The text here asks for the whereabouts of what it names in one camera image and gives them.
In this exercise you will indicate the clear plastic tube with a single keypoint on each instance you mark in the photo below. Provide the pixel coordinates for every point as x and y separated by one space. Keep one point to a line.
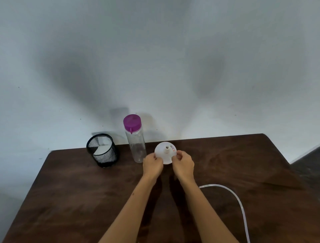
232 197

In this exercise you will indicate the white paper in holder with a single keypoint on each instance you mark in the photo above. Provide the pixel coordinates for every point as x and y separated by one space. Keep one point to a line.
102 147

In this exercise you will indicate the person's left forearm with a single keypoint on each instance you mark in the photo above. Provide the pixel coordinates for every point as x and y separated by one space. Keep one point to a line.
126 210

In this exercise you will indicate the clear bottle with purple lid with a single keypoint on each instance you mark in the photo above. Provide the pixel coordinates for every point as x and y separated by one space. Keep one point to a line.
135 137

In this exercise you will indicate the person's left hand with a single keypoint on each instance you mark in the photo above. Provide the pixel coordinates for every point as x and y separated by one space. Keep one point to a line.
152 165

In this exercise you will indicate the person's right hand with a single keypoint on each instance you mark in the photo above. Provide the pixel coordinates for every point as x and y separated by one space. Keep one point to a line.
184 166

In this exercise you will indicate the person's right forearm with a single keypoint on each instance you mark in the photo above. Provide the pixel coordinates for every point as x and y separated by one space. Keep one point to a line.
205 212

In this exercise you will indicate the person's left thumb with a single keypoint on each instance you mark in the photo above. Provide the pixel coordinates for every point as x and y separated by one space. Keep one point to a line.
155 156

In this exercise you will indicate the black mesh pen holder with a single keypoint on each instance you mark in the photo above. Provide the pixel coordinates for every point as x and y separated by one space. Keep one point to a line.
103 151

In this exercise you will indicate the person's right thumb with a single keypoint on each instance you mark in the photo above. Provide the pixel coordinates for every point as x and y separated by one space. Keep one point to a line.
176 158

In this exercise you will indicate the white plastic funnel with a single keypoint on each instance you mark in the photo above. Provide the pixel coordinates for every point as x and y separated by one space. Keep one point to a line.
165 152

